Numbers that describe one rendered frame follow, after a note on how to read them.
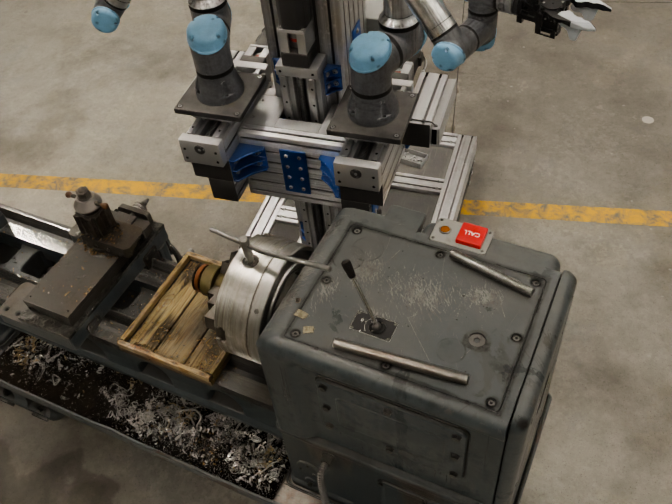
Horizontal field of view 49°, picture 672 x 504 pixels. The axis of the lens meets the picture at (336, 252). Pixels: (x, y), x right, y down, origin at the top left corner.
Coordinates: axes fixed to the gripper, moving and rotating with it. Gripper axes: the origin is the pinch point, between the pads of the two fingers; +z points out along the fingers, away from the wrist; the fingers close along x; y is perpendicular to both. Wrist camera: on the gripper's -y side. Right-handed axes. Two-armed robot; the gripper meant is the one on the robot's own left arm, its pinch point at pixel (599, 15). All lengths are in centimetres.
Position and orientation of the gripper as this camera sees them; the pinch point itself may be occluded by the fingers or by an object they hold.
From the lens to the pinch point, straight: 183.8
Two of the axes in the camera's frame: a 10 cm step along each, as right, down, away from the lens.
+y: 1.6, 5.7, 8.1
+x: -6.1, 7.0, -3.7
